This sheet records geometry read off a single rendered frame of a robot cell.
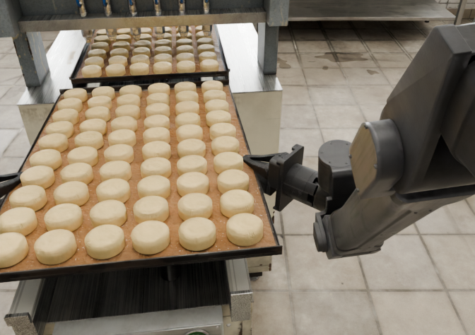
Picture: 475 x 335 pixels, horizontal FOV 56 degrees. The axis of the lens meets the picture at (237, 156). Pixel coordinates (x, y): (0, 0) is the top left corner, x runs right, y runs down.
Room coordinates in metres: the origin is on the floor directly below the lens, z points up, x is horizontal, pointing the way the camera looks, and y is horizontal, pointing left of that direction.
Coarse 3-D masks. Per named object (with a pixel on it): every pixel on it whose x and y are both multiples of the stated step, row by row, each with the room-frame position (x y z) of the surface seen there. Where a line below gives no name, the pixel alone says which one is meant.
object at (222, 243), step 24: (144, 96) 0.93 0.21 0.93; (48, 120) 0.80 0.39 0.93; (72, 144) 0.70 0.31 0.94; (144, 144) 0.70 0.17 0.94; (240, 144) 0.70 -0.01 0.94; (24, 168) 0.62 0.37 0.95; (96, 168) 0.62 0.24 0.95; (48, 192) 0.55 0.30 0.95; (216, 192) 0.54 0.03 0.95; (168, 216) 0.48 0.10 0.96; (216, 216) 0.48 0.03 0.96; (264, 216) 0.48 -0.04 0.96; (216, 240) 0.43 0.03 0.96; (264, 240) 0.43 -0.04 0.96; (24, 264) 0.39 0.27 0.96; (48, 264) 0.39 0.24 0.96; (72, 264) 0.39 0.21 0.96
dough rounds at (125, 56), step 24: (96, 48) 1.24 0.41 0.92; (120, 48) 1.23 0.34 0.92; (144, 48) 1.23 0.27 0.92; (168, 48) 1.23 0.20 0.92; (192, 48) 1.23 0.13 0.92; (216, 48) 1.28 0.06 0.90; (96, 72) 1.07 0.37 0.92; (120, 72) 1.08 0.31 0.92; (144, 72) 1.09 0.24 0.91; (168, 72) 1.10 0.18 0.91
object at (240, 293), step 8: (200, 80) 1.18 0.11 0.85; (208, 80) 1.07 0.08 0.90; (224, 264) 0.49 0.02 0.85; (232, 264) 0.44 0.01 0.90; (240, 264) 0.44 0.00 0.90; (232, 272) 0.43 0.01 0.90; (240, 272) 0.43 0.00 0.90; (232, 280) 0.41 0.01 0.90; (240, 280) 0.41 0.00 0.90; (248, 280) 0.41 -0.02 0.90; (232, 288) 0.40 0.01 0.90; (240, 288) 0.40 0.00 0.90; (248, 288) 0.40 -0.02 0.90; (232, 296) 0.38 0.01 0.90; (240, 296) 0.38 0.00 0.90; (248, 296) 0.39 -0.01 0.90; (232, 304) 0.39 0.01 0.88; (240, 304) 0.39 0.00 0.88; (248, 304) 0.39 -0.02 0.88; (232, 312) 0.39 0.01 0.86; (240, 312) 0.39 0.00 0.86; (248, 312) 0.39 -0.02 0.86; (232, 320) 0.39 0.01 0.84; (240, 320) 0.39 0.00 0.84
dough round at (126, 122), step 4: (124, 116) 0.78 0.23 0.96; (128, 116) 0.78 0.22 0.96; (112, 120) 0.76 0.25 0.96; (116, 120) 0.76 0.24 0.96; (120, 120) 0.76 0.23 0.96; (124, 120) 0.76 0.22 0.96; (128, 120) 0.76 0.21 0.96; (132, 120) 0.76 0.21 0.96; (112, 124) 0.75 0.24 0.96; (116, 124) 0.74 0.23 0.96; (120, 124) 0.74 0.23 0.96; (124, 124) 0.74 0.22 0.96; (128, 124) 0.74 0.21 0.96; (132, 124) 0.75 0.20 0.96; (136, 124) 0.76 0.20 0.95; (112, 128) 0.74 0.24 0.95; (116, 128) 0.74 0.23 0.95; (120, 128) 0.73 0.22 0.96; (124, 128) 0.73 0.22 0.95; (128, 128) 0.74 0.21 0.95; (132, 128) 0.74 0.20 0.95; (136, 128) 0.75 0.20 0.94
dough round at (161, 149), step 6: (150, 144) 0.66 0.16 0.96; (156, 144) 0.66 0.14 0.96; (162, 144) 0.66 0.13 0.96; (168, 144) 0.67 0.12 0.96; (144, 150) 0.64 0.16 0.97; (150, 150) 0.64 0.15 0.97; (156, 150) 0.64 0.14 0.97; (162, 150) 0.64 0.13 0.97; (168, 150) 0.65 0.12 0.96; (144, 156) 0.64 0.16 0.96; (150, 156) 0.63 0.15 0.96; (156, 156) 0.63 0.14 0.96; (162, 156) 0.63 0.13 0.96; (168, 156) 0.64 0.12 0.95
